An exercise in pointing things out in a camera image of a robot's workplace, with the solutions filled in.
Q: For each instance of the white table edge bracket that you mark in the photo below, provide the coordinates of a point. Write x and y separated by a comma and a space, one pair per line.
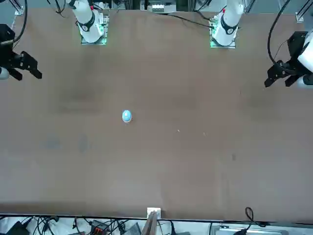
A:
150, 210

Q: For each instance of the black power adapter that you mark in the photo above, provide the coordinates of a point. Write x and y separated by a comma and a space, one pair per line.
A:
15, 228

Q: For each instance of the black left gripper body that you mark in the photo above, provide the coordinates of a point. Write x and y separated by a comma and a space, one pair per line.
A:
296, 45

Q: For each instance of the camera mounting post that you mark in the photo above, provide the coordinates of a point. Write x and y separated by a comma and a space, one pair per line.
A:
149, 225

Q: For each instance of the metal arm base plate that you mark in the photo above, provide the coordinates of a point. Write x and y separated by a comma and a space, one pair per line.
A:
220, 46
85, 43

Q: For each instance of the black and orange device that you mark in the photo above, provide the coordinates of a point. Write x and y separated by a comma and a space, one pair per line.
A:
99, 228

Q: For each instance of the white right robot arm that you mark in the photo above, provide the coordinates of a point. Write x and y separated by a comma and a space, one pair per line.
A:
86, 22

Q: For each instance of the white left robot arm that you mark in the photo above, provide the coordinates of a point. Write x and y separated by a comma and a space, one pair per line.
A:
228, 24

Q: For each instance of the aluminium corner bracket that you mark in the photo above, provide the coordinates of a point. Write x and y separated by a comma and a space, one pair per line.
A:
300, 16
19, 11

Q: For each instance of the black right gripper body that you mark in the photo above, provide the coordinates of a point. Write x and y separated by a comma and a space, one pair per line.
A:
7, 57

